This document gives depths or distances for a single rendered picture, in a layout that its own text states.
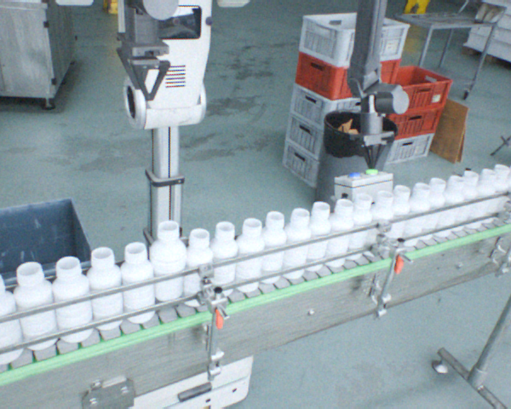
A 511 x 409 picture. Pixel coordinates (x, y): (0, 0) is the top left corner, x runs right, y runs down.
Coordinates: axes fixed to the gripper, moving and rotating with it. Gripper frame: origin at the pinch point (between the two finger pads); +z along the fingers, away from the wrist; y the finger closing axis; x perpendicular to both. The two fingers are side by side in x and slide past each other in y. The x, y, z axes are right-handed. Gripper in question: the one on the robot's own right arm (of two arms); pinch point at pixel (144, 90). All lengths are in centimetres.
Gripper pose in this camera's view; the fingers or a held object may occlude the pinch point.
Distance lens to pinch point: 94.2
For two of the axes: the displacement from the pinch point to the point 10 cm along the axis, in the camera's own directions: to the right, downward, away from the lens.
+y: 4.7, 5.0, -7.3
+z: -0.9, 8.5, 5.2
